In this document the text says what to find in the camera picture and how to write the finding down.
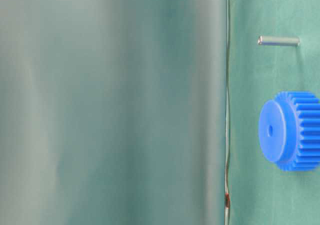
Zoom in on small silver metal shaft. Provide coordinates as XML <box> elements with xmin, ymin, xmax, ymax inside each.
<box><xmin>257</xmin><ymin>35</ymin><xmax>300</xmax><ymax>47</ymax></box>

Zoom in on blue plastic gear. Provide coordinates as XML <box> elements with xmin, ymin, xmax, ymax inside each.
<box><xmin>258</xmin><ymin>91</ymin><xmax>320</xmax><ymax>172</ymax></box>

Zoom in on green table cloth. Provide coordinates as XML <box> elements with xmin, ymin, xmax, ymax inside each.
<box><xmin>228</xmin><ymin>0</ymin><xmax>320</xmax><ymax>225</ymax></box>

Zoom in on thin bent metal wire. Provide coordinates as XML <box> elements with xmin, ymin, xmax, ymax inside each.
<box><xmin>224</xmin><ymin>0</ymin><xmax>232</xmax><ymax>225</ymax></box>

